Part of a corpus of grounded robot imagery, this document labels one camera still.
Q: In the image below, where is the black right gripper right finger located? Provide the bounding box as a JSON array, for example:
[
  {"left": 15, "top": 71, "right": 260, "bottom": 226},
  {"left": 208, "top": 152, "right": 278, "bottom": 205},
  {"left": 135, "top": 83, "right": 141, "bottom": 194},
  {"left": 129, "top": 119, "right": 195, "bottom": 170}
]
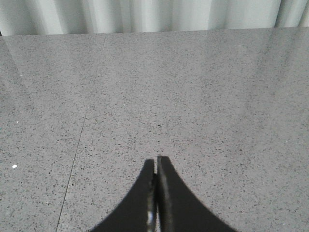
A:
[{"left": 157, "top": 156, "right": 234, "bottom": 232}]

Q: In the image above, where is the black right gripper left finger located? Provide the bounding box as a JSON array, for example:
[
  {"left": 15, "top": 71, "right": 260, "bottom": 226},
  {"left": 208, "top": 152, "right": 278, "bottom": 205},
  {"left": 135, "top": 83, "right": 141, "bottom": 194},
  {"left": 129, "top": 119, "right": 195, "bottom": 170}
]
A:
[{"left": 92, "top": 159, "right": 157, "bottom": 232}]

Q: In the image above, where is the pale green curtain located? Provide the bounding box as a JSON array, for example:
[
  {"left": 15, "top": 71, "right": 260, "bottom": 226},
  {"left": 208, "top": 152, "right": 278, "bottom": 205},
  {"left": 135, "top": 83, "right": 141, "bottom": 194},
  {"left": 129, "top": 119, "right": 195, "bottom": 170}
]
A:
[{"left": 0, "top": 0, "right": 309, "bottom": 36}]

